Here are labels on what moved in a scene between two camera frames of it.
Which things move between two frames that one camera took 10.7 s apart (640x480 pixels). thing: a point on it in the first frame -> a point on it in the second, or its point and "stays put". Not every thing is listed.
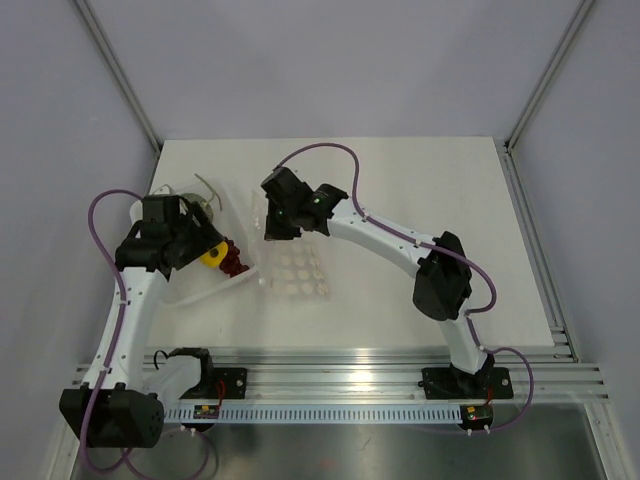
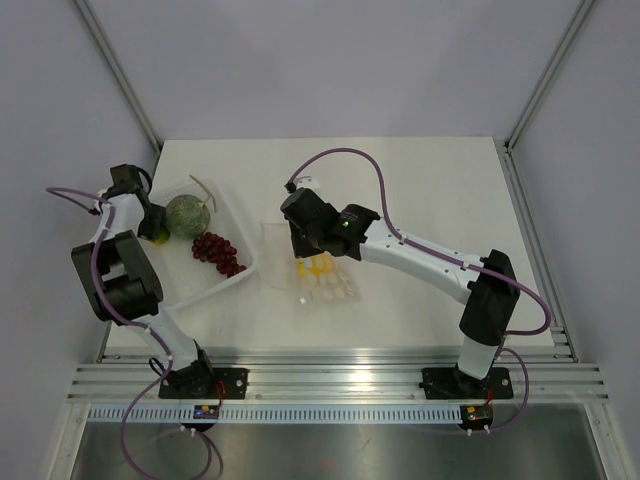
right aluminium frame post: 561,50 stays put
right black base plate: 448,383 stays put
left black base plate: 235,383 stays put
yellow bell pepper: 214,257 -> 316,264
